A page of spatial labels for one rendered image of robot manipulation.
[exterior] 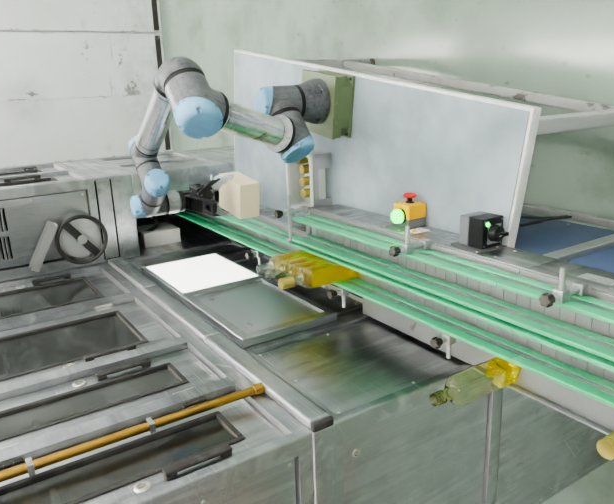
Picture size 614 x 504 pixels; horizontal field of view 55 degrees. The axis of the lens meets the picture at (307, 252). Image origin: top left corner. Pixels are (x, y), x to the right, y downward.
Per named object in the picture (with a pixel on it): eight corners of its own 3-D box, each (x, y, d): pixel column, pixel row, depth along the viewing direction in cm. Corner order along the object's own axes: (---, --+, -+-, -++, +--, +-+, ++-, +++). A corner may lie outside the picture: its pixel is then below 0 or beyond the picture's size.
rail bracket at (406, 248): (423, 246, 165) (386, 255, 158) (423, 220, 163) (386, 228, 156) (433, 249, 162) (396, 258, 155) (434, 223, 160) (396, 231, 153)
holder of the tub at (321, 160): (307, 218, 237) (291, 221, 233) (305, 149, 229) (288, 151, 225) (332, 226, 223) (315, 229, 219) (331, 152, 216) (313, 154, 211)
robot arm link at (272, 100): (292, 76, 195) (256, 78, 188) (308, 108, 191) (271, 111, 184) (280, 100, 205) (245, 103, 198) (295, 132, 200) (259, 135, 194)
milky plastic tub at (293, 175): (305, 205, 235) (287, 208, 231) (304, 148, 229) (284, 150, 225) (331, 212, 221) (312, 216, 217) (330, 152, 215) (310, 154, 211)
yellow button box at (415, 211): (411, 221, 186) (393, 224, 182) (411, 197, 184) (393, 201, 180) (426, 225, 181) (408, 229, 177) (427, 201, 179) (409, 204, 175)
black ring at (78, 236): (108, 257, 261) (57, 266, 250) (102, 209, 255) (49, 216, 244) (111, 259, 257) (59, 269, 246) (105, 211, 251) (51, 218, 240)
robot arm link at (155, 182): (139, 159, 182) (133, 179, 191) (150, 190, 178) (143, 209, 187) (164, 157, 186) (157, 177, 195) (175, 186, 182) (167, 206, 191)
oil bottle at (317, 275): (349, 272, 197) (294, 285, 186) (349, 256, 195) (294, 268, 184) (359, 276, 192) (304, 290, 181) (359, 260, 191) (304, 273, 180)
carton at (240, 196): (237, 171, 214) (218, 173, 210) (259, 182, 202) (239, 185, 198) (237, 203, 219) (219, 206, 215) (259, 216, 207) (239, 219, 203)
